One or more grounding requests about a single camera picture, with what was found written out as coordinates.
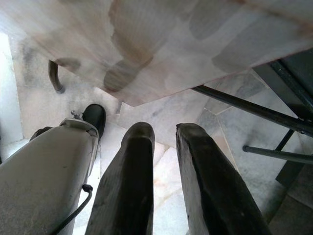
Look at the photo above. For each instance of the dark metal board leg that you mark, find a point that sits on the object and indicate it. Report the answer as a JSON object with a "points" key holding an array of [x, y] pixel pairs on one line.
{"points": [[55, 78]]}

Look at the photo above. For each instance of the black metal frame chair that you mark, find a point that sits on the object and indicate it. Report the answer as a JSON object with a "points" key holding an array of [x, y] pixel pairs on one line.
{"points": [[256, 110]]}

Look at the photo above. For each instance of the marble board with red edge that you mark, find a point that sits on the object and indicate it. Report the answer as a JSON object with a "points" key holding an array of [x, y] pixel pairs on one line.
{"points": [[171, 36]]}

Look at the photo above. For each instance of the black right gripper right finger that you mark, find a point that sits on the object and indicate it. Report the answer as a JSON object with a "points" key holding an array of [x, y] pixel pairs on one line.
{"points": [[212, 191]]}

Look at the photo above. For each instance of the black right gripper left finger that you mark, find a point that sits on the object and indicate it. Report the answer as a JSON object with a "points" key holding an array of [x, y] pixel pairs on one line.
{"points": [[127, 183]]}

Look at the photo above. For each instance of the grey robot right leg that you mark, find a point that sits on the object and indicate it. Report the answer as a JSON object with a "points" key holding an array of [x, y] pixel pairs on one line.
{"points": [[41, 171]]}

